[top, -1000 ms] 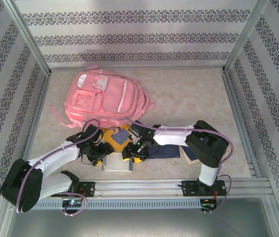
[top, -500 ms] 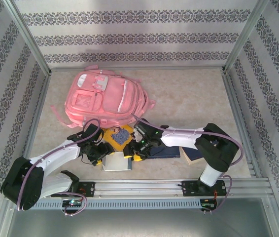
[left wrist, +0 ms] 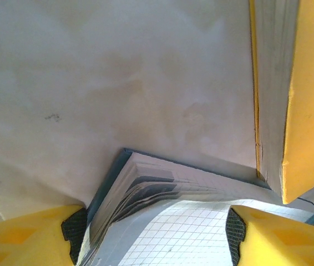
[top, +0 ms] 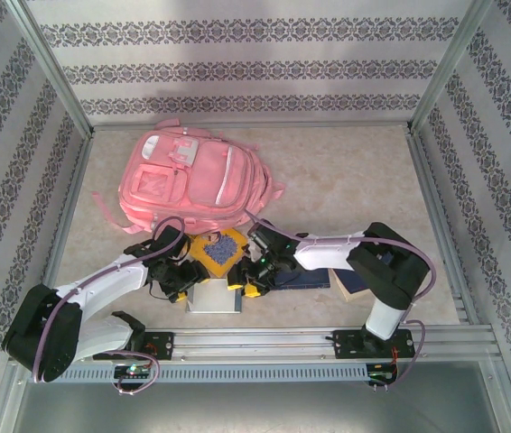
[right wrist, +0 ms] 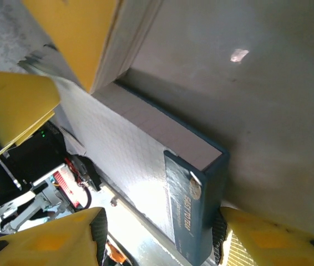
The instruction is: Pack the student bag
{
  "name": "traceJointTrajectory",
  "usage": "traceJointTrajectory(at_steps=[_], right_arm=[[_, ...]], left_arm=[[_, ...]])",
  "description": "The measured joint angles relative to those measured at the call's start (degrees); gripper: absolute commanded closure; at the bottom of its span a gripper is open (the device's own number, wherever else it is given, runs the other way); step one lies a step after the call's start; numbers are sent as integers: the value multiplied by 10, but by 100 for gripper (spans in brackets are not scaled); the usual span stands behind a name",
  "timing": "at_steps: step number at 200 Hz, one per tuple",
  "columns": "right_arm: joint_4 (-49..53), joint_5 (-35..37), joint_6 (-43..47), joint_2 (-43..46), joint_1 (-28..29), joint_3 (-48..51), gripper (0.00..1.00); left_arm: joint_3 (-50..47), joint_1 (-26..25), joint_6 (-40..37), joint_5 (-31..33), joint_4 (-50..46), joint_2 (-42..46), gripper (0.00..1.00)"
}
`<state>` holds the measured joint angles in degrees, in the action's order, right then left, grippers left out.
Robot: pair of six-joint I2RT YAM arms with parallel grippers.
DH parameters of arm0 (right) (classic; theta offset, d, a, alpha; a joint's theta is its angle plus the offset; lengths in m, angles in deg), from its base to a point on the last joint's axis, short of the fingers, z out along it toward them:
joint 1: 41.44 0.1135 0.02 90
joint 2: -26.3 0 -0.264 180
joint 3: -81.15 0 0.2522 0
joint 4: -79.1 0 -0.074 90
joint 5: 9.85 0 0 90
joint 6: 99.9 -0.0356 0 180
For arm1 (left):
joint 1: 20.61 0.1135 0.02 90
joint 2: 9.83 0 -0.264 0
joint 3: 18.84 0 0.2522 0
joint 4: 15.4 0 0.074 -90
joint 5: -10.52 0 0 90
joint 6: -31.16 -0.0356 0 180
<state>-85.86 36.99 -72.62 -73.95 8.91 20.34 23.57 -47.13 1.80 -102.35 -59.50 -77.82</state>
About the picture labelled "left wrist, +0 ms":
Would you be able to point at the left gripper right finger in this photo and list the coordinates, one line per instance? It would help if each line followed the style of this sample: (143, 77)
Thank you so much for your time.
(284, 243)

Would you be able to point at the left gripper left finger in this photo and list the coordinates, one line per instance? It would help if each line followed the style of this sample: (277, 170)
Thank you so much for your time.
(21, 243)

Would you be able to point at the grey grid paper notebook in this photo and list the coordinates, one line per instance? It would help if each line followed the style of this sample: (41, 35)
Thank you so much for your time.
(187, 235)

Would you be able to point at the yellow cartoon cover book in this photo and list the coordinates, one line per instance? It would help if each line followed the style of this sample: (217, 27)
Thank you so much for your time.
(312, 110)

